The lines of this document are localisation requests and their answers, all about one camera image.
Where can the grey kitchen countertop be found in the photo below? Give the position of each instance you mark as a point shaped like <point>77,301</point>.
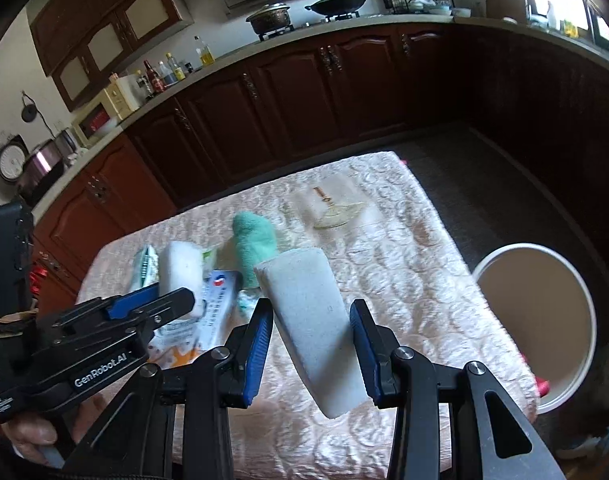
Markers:
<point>224,62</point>

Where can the clear sauce bottle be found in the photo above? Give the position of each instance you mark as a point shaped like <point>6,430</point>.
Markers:
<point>165,76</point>

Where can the steel kettle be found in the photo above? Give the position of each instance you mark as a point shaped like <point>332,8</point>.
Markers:
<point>67,142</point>

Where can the small fan brush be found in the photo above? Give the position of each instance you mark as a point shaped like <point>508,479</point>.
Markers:
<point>334,212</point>

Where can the brown upper wall cabinets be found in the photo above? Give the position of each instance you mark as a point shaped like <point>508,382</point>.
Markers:
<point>109,35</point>

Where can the blue medicine box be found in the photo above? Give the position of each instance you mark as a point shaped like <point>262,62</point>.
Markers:
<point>219,305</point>

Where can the cream microwave oven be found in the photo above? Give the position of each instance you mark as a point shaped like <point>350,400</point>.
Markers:
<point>97,122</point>

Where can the red ribbon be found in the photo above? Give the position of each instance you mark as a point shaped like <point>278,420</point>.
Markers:
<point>37,285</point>

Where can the green cloth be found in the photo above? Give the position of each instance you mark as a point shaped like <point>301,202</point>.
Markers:
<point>254,242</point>

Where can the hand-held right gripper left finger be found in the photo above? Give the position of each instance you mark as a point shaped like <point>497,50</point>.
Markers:
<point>257,355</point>

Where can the white orange printed packet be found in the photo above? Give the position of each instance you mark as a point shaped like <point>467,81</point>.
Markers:
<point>177,352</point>

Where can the black wok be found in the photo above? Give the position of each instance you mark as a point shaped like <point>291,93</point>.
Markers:
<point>337,4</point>

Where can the person's left hand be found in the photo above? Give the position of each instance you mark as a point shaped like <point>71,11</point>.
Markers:
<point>29,432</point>

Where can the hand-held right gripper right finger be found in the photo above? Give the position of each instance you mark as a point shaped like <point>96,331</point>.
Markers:
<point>364,355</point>

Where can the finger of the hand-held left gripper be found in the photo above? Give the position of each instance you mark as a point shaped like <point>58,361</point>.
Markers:
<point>169,305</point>
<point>127,305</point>

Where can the cardboard box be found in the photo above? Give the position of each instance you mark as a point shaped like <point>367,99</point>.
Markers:
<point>504,7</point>

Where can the black round wall hanging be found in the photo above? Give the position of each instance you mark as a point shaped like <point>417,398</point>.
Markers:
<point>28,110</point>

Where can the short white foam block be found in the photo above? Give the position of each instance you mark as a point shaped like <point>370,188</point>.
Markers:
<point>182,265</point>

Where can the yellow cap sauce bottle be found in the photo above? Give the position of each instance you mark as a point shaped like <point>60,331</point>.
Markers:
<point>177,70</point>

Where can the dark cooking pot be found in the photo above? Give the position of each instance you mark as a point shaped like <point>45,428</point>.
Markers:
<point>268,17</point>

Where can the pink quilted table cover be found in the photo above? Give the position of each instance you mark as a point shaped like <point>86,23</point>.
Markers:
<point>409,270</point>

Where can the long white foam block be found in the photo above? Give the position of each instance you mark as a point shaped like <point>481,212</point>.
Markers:
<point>309,320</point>

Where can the dark red label bottle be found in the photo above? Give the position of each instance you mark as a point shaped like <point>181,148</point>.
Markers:
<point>149,79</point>

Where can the clear plastic bag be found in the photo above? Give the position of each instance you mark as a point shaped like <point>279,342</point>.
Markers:
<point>304,200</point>

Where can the green and white medicine box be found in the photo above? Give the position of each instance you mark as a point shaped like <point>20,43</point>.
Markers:
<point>147,265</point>

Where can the gas stove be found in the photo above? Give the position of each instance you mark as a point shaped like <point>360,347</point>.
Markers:
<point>294,29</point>

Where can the rice cooker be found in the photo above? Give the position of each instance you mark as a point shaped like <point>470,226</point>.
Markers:
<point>39,170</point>

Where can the brown lower kitchen cabinets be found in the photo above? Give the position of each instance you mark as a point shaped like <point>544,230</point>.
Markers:
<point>334,90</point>

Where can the round dial kitchen scale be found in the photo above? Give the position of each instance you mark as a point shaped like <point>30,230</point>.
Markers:
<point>10,160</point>

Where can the white round trash bin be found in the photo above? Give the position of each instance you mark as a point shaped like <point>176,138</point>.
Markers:
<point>529,320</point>

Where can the yellow oil bottle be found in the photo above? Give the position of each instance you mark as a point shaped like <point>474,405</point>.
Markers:
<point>204,54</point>

